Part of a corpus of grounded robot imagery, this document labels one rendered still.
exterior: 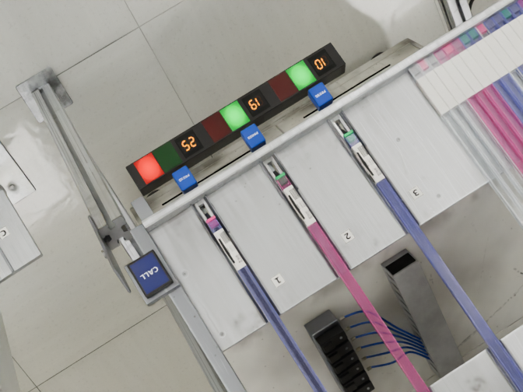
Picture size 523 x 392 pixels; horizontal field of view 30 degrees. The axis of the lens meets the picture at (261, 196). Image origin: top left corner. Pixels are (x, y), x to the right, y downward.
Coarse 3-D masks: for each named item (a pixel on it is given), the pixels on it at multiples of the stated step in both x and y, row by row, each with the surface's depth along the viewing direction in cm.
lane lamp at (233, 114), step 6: (234, 102) 137; (228, 108) 136; (234, 108) 136; (240, 108) 136; (222, 114) 136; (228, 114) 136; (234, 114) 136; (240, 114) 136; (246, 114) 136; (228, 120) 136; (234, 120) 136; (240, 120) 136; (246, 120) 136; (234, 126) 136; (240, 126) 136
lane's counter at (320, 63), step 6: (318, 54) 138; (324, 54) 138; (312, 60) 138; (318, 60) 138; (324, 60) 138; (330, 60) 138; (312, 66) 138; (318, 66) 137; (324, 66) 137; (330, 66) 137; (318, 72) 137; (324, 72) 137
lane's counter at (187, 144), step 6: (192, 132) 136; (180, 138) 136; (186, 138) 136; (192, 138) 136; (180, 144) 135; (186, 144) 135; (192, 144) 135; (198, 144) 135; (186, 150) 135; (192, 150) 135; (198, 150) 135; (186, 156) 135
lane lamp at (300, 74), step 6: (294, 66) 138; (300, 66) 138; (306, 66) 138; (288, 72) 137; (294, 72) 137; (300, 72) 137; (306, 72) 137; (294, 78) 137; (300, 78) 137; (306, 78) 137; (312, 78) 137; (300, 84) 137; (306, 84) 137
